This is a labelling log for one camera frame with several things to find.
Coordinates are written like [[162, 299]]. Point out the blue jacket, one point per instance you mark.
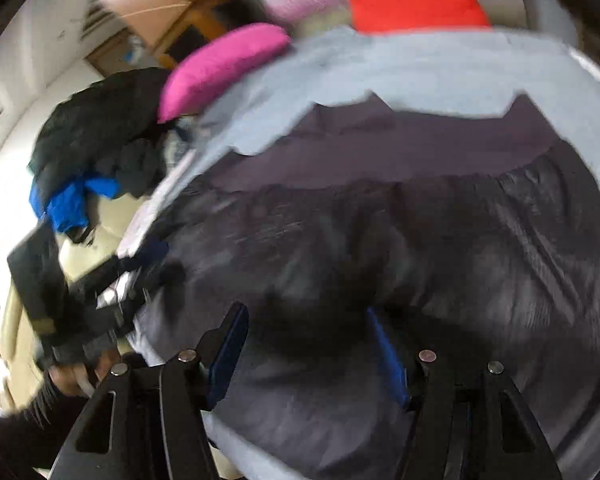
[[67, 205]]

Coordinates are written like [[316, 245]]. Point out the person's left forearm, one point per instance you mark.
[[10, 440]]

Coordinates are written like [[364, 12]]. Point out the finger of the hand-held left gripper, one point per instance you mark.
[[152, 265]]

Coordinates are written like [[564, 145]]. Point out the white blanket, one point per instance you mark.
[[147, 210]]

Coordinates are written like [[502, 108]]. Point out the dark quilted zip jacket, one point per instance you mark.
[[380, 240]]

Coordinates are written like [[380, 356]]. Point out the pink pillow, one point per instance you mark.
[[215, 67]]

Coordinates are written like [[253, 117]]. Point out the grey blanket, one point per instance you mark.
[[405, 70]]

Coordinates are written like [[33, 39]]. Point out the wooden cabinet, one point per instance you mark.
[[200, 15]]

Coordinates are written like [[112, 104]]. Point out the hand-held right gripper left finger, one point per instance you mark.
[[225, 355]]

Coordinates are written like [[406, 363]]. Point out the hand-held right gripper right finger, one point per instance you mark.
[[387, 355]]

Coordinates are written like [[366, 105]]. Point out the pile of black and blue coats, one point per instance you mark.
[[95, 120]]

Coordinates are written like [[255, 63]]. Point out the cream sofa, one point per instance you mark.
[[110, 222]]

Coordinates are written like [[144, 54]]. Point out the person's left hand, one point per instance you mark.
[[75, 377]]

